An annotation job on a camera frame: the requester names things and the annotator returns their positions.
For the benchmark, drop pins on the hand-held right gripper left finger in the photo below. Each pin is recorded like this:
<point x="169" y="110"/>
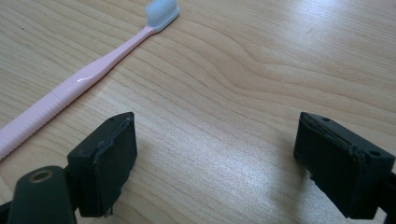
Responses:
<point x="106" y="168"/>

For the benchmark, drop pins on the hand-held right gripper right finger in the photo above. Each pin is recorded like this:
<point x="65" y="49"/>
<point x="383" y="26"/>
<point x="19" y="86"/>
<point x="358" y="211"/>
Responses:
<point x="339" y="168"/>

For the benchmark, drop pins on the pink toothbrush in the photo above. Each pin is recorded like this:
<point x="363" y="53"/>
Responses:
<point x="62" y="93"/>

